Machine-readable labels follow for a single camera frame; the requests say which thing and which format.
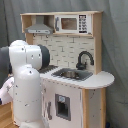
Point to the grey range hood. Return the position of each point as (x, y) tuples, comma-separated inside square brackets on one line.
[(39, 27)]

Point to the wooden toy kitchen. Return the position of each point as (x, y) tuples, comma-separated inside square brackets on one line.
[(87, 97)]

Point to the black toy faucet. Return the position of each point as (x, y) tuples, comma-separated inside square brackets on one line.
[(82, 64)]

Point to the toy microwave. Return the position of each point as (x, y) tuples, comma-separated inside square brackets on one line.
[(73, 24)]

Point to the grey cabinet door handle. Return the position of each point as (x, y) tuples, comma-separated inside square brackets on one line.
[(49, 111)]

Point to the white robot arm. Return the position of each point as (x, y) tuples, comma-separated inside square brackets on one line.
[(24, 62)]

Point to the grey ice dispenser panel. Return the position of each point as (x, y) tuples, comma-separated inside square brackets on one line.
[(62, 104)]

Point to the grey toy sink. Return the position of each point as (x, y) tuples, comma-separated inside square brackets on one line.
[(72, 74)]

